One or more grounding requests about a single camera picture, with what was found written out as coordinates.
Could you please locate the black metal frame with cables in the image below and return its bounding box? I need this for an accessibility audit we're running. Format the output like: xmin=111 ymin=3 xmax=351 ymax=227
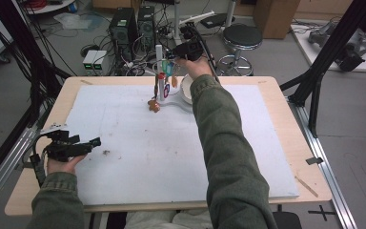
xmin=0 ymin=0 xmax=72 ymax=192

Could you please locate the person's left leg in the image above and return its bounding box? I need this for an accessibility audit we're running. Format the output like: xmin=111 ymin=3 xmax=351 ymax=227
xmin=125 ymin=209 xmax=176 ymax=229

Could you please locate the black chair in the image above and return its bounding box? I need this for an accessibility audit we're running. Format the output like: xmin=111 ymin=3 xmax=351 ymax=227
xmin=272 ymin=211 xmax=303 ymax=229

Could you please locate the tangle of cables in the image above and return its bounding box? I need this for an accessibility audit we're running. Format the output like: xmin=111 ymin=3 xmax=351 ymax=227
xmin=120 ymin=41 xmax=173 ymax=77

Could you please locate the round white table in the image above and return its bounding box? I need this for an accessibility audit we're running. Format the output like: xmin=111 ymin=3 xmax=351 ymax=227
xmin=23 ymin=0 xmax=76 ymax=15

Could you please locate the white power supply box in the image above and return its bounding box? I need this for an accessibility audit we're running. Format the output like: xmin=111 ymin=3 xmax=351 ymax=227
xmin=92 ymin=50 xmax=109 ymax=73
xmin=82 ymin=50 xmax=99 ymax=73

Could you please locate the white metal desk leg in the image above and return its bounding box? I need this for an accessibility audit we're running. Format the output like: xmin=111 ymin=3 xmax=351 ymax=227
xmin=224 ymin=0 xmax=236 ymax=29
xmin=172 ymin=0 xmax=188 ymax=47

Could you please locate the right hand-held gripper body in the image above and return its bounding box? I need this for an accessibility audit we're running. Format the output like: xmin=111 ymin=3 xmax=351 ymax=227
xmin=171 ymin=10 xmax=218 ymax=63

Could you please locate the person's leg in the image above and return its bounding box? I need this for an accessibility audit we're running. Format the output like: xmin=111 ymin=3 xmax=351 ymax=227
xmin=171 ymin=208 xmax=214 ymax=229
xmin=125 ymin=209 xmax=176 ymax=229

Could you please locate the black tape piece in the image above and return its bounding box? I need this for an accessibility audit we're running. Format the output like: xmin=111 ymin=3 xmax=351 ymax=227
xmin=305 ymin=156 xmax=325 ymax=166

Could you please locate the clear plastic sheet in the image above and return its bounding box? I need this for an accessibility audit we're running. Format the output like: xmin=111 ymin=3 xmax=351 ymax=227
xmin=52 ymin=12 xmax=104 ymax=31

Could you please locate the large black computer tower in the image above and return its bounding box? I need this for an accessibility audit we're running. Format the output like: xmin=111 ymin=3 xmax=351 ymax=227
xmin=109 ymin=7 xmax=139 ymax=61

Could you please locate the person's right hand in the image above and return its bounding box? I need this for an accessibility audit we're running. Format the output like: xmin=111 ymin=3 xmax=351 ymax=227
xmin=175 ymin=56 xmax=214 ymax=80

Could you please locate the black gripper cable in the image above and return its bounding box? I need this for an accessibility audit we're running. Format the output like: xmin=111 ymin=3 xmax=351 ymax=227
xmin=196 ymin=30 xmax=221 ymax=84
xmin=28 ymin=135 xmax=49 ymax=187

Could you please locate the white eggshell-shaped bowl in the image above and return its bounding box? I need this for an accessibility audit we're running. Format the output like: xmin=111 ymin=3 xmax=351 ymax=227
xmin=179 ymin=73 xmax=194 ymax=105

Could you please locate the small black computer tower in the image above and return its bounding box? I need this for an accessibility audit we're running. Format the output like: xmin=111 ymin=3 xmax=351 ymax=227
xmin=137 ymin=4 xmax=157 ymax=49

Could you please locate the person's left hand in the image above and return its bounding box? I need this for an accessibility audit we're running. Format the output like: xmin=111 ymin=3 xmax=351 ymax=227
xmin=46 ymin=155 xmax=89 ymax=176

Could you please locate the white key stand with post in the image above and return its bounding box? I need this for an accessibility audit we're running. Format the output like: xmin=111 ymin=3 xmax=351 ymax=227
xmin=154 ymin=44 xmax=194 ymax=113

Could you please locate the white platform board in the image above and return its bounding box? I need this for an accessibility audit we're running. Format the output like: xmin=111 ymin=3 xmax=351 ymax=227
xmin=290 ymin=23 xmax=366 ymax=73

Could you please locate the short aluminium rail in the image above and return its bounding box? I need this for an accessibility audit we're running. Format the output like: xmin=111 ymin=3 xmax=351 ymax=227
xmin=0 ymin=127 xmax=42 ymax=218

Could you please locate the person's right leg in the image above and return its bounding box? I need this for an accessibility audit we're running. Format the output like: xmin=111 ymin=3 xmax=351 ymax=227
xmin=171 ymin=208 xmax=214 ymax=229

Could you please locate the black round stool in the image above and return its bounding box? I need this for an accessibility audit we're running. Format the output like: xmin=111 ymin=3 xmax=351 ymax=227
xmin=217 ymin=24 xmax=264 ymax=76

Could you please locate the thin wooden stick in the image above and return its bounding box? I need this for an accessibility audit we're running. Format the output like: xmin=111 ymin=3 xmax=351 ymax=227
xmin=295 ymin=176 xmax=319 ymax=198

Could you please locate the black machine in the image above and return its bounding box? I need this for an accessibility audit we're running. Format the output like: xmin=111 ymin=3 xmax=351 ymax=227
xmin=335 ymin=30 xmax=366 ymax=73

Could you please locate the black cable coil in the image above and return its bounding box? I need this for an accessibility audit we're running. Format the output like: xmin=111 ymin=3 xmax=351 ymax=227
xmin=79 ymin=43 xmax=100 ymax=58

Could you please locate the bunch of coloured key tags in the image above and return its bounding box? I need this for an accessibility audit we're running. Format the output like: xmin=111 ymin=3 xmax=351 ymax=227
xmin=152 ymin=58 xmax=179 ymax=99

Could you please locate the black flat device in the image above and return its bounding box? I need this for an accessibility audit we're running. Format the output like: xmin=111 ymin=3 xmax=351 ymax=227
xmin=199 ymin=12 xmax=236 ymax=29

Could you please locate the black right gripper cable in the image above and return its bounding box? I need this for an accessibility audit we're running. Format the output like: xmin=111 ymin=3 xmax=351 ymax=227
xmin=196 ymin=30 xmax=221 ymax=84

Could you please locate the brown cardboard box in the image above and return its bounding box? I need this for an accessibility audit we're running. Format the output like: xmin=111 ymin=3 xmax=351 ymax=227
xmin=252 ymin=0 xmax=301 ymax=40

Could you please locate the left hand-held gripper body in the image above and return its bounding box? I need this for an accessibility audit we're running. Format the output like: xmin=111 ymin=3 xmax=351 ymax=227
xmin=32 ymin=123 xmax=93 ymax=162

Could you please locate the grey machine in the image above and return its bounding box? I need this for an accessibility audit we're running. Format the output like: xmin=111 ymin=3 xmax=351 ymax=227
xmin=307 ymin=22 xmax=337 ymax=46

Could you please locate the long aluminium rail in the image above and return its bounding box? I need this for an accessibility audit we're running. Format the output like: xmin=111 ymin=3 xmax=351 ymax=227
xmin=287 ymin=94 xmax=358 ymax=229

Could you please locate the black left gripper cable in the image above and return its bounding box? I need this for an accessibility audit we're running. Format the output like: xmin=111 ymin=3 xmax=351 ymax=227
xmin=28 ymin=135 xmax=49 ymax=187

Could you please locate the white table mat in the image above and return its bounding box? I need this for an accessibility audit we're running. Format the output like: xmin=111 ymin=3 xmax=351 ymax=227
xmin=65 ymin=84 xmax=300 ymax=207

